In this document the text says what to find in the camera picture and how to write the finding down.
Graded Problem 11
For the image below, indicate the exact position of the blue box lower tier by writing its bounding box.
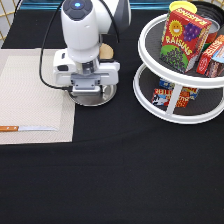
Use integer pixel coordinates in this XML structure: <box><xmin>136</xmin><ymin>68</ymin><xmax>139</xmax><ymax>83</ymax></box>
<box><xmin>159</xmin><ymin>78</ymin><xmax>200</xmax><ymax>100</ymax></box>

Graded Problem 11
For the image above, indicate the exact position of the red raisins box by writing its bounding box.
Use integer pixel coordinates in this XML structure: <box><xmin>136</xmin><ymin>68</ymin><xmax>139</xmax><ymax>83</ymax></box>
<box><xmin>160</xmin><ymin>8</ymin><xmax>212</xmax><ymax>73</ymax></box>

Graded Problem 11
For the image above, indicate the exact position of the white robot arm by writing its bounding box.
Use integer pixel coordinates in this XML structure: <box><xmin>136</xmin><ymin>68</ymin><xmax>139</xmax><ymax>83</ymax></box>
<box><xmin>53</xmin><ymin>0</ymin><xmax>131</xmax><ymax>96</ymax></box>

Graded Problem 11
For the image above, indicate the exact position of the red can behind raisins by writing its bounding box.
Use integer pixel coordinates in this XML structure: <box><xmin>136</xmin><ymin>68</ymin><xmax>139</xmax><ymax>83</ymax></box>
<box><xmin>203</xmin><ymin>18</ymin><xmax>220</xmax><ymax>50</ymax></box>

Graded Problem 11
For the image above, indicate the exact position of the red snack box right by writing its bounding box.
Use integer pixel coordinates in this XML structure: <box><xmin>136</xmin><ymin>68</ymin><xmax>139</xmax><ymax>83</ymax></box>
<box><xmin>197</xmin><ymin>35</ymin><xmax>224</xmax><ymax>78</ymax></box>

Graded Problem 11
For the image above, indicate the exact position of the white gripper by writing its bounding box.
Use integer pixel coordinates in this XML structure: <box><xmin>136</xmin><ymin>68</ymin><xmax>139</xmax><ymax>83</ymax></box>
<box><xmin>53</xmin><ymin>49</ymin><xmax>120</xmax><ymax>96</ymax></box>

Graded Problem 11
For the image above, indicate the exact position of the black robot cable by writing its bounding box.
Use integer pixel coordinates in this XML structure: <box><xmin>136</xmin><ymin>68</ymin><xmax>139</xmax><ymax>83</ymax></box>
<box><xmin>38</xmin><ymin>0</ymin><xmax>73</xmax><ymax>91</ymax></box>

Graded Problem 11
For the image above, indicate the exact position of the wooden handled knife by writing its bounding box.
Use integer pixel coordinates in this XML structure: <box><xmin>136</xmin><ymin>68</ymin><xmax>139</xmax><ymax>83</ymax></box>
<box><xmin>0</xmin><ymin>126</ymin><xmax>57</xmax><ymax>132</ymax></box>

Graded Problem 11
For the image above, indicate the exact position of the yellow lidded can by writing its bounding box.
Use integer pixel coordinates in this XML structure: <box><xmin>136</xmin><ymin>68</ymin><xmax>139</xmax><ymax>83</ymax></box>
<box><xmin>169</xmin><ymin>1</ymin><xmax>197</xmax><ymax>13</ymax></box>

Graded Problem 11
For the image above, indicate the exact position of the white two-tier turntable rack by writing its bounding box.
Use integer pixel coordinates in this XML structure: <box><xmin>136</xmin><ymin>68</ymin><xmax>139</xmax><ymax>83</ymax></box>
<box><xmin>133</xmin><ymin>14</ymin><xmax>224</xmax><ymax>124</ymax></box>

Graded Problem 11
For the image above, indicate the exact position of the colourful box lower tier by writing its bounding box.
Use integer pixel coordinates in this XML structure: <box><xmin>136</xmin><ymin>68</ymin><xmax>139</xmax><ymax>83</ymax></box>
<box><xmin>151</xmin><ymin>87</ymin><xmax>190</xmax><ymax>109</ymax></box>

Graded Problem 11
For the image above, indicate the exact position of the round wooden coaster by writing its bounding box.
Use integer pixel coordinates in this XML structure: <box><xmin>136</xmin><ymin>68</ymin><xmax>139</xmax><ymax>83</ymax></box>
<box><xmin>99</xmin><ymin>43</ymin><xmax>114</xmax><ymax>59</ymax></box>

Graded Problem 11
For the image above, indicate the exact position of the round silver metal plate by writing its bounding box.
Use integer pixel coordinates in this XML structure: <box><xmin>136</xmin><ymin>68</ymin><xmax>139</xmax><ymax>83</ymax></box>
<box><xmin>69</xmin><ymin>85</ymin><xmax>117</xmax><ymax>106</ymax></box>

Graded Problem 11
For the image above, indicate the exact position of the beige woven placemat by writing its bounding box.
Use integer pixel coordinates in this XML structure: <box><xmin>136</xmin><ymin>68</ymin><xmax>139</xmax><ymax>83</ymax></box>
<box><xmin>0</xmin><ymin>49</ymin><xmax>75</xmax><ymax>145</ymax></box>

